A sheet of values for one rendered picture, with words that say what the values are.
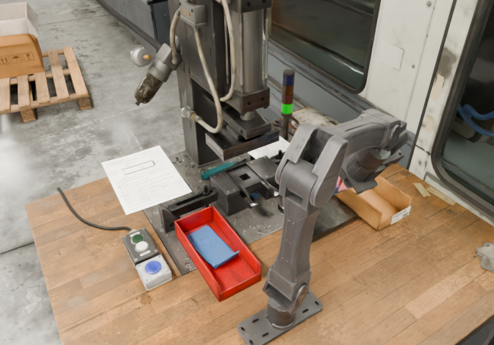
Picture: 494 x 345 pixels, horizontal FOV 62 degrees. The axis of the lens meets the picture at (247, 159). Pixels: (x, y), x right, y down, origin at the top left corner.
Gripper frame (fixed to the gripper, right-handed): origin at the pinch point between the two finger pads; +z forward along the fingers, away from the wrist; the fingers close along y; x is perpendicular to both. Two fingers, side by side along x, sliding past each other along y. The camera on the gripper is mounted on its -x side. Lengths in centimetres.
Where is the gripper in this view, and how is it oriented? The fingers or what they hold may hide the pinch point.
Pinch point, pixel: (340, 188)
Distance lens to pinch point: 110.5
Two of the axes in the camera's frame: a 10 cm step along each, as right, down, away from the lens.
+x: -8.6, 2.7, -4.3
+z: -2.5, 5.1, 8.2
